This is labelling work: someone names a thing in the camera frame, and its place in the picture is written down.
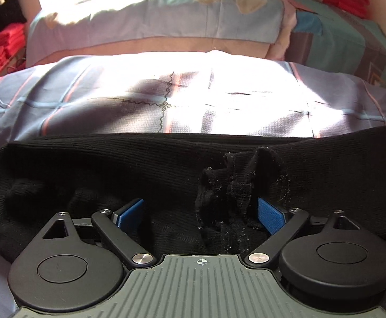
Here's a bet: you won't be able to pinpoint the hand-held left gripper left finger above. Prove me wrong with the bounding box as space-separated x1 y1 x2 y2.
42 198 157 268

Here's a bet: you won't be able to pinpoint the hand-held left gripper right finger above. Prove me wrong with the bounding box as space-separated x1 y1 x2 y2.
245 197 361 268

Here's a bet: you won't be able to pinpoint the black pants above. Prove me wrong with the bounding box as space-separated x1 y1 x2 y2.
0 125 386 266

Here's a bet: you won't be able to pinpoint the plaid bed sheet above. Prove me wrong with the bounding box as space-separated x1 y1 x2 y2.
0 51 386 318

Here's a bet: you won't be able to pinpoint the teal patchwork pillow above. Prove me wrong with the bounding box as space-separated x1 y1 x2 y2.
287 0 386 95

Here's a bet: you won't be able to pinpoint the light blue pillow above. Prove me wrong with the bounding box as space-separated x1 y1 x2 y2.
26 0 298 68

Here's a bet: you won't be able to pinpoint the pile of red clothes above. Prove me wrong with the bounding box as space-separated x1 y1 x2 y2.
0 23 27 83

